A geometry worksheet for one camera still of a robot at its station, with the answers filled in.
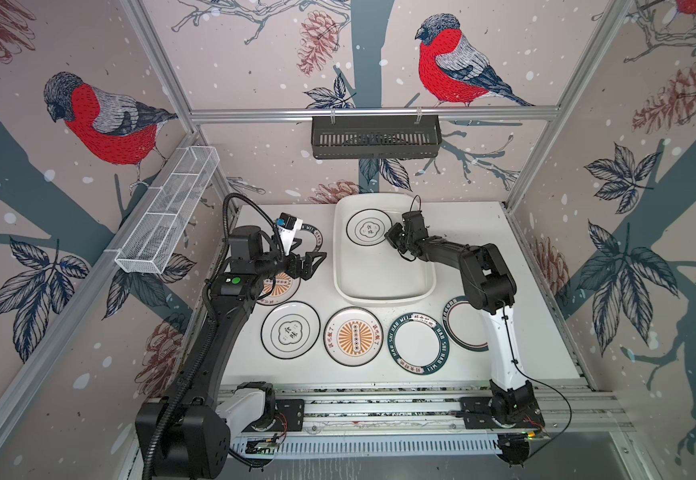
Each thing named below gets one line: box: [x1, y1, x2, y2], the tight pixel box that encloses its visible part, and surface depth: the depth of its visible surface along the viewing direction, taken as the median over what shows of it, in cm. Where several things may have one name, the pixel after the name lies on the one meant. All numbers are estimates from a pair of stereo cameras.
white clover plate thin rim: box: [346, 208, 393, 246], surface depth 116 cm
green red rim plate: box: [442, 296, 490, 352], surface depth 87 cm
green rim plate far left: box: [293, 223, 323, 254], surface depth 113 cm
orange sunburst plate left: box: [256, 272, 301, 306], surface depth 97 cm
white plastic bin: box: [333, 193, 436, 304], surface depth 104 cm
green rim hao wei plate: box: [388, 312, 450, 375], surface depth 87 cm
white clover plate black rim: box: [260, 300, 321, 360], surface depth 90 cm
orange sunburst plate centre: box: [323, 306, 384, 367], surface depth 88 cm
